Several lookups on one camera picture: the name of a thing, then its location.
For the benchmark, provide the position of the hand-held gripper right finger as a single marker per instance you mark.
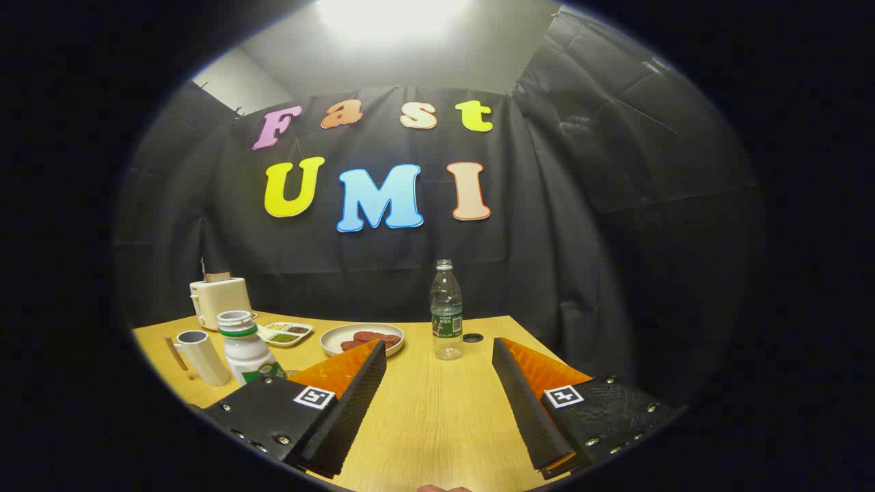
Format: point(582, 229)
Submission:
point(530, 417)

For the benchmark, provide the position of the toast slice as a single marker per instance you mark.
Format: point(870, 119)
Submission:
point(219, 276)

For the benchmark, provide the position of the cream toaster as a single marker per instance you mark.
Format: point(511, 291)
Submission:
point(222, 297)

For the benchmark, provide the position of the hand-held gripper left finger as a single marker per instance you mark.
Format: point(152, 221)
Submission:
point(348, 417)

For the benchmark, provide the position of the white round plate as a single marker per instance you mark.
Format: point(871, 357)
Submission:
point(331, 338)

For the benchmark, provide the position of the brown meat strip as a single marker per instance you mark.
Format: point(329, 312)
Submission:
point(376, 335)
point(352, 345)

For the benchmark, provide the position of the white divided tray of beans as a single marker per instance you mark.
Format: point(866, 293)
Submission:
point(287, 333)

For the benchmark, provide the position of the clear plastic water bottle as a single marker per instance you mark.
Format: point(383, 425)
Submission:
point(446, 307)

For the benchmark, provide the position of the wooden table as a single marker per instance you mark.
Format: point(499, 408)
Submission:
point(437, 410)

